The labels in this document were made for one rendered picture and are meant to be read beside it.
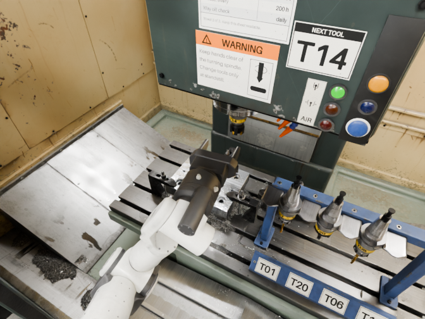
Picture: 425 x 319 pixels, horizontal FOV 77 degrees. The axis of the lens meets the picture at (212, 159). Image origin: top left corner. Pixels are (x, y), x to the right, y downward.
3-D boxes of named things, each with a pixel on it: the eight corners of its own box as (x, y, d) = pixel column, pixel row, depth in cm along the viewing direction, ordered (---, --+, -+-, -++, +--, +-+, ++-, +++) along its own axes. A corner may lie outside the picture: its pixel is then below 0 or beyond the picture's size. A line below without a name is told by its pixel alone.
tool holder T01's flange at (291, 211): (303, 206, 79) (305, 200, 78) (293, 219, 76) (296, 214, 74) (284, 194, 82) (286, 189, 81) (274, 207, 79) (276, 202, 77)
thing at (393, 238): (405, 262, 66) (407, 261, 66) (382, 252, 68) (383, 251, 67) (406, 239, 71) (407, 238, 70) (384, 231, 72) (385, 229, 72)
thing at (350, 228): (358, 243, 70) (359, 241, 69) (336, 234, 72) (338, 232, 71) (361, 222, 74) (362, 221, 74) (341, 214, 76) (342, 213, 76)
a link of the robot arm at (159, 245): (207, 215, 55) (177, 238, 64) (171, 190, 53) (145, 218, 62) (197, 241, 50) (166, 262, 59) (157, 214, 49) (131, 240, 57)
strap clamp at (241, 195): (253, 223, 110) (258, 200, 99) (224, 211, 114) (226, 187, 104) (257, 217, 112) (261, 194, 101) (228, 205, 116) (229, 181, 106)
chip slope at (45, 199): (114, 292, 117) (97, 266, 99) (17, 228, 140) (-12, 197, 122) (211, 164, 173) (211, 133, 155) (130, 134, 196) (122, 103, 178)
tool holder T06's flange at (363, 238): (382, 233, 73) (387, 228, 71) (382, 252, 69) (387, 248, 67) (358, 225, 75) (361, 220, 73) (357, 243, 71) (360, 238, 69)
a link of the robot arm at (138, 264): (186, 243, 64) (153, 267, 76) (151, 218, 63) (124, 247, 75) (166, 285, 56) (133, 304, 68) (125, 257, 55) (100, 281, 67)
